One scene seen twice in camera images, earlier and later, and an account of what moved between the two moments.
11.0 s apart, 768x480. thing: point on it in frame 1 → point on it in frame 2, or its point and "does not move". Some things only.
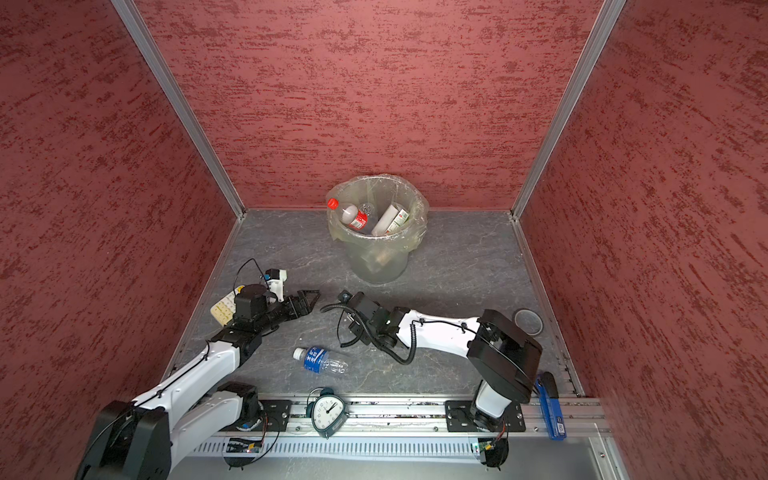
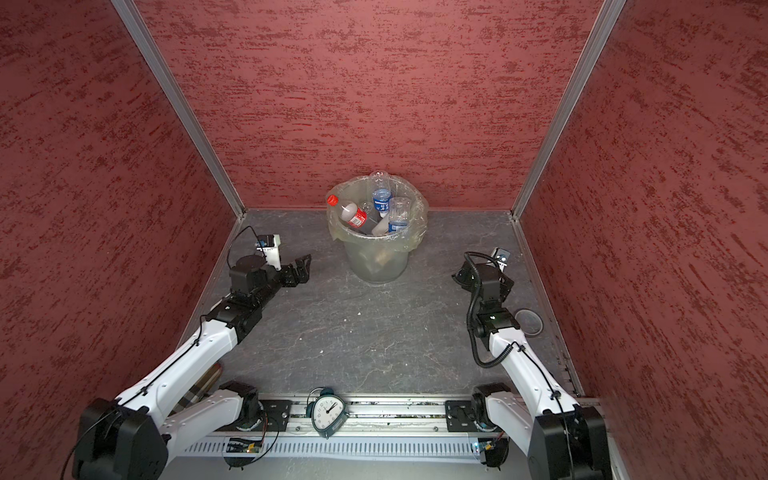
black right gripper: x=358 y=329 → x=466 y=272
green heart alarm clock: x=326 y=410 does not move
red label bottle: x=354 y=216 does not move
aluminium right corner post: x=609 y=16 does not move
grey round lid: x=529 y=321 does not move
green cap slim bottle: x=401 y=218 → x=382 y=227
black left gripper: x=296 y=313 → x=302 y=272
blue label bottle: x=318 y=360 → x=381 y=195
